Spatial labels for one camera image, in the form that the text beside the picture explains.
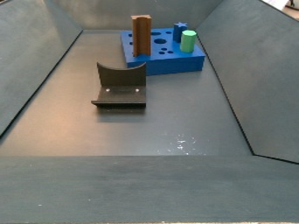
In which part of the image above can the brown tall grooved block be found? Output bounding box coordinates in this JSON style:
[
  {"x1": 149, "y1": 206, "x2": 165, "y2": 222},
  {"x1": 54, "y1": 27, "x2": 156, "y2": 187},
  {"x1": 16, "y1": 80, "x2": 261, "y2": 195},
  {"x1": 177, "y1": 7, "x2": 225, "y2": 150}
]
[{"x1": 130, "y1": 15, "x2": 152, "y2": 57}]

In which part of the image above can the dark blue star peg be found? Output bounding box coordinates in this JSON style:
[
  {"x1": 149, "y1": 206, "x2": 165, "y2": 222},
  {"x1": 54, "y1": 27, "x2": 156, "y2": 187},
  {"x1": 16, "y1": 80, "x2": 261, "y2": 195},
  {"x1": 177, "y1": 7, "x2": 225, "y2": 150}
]
[{"x1": 172, "y1": 22, "x2": 188, "y2": 43}]

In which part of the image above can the green hexagonal peg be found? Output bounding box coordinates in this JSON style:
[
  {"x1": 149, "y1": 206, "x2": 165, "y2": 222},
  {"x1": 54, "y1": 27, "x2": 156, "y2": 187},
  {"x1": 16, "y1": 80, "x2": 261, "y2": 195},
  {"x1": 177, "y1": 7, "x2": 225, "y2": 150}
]
[{"x1": 180, "y1": 30, "x2": 196, "y2": 53}]

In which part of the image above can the black curved regrasp stand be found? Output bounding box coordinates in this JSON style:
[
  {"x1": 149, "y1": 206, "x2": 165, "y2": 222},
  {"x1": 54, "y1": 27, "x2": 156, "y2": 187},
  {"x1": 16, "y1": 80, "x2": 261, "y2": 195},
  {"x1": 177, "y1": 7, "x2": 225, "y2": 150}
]
[{"x1": 90, "y1": 63, "x2": 145, "y2": 108}]

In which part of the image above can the blue foam fixture block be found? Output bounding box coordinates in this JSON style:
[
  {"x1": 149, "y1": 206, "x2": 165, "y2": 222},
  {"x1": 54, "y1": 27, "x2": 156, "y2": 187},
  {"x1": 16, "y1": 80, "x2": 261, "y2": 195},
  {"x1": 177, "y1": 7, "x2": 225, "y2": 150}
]
[{"x1": 120, "y1": 28, "x2": 205, "y2": 75}]

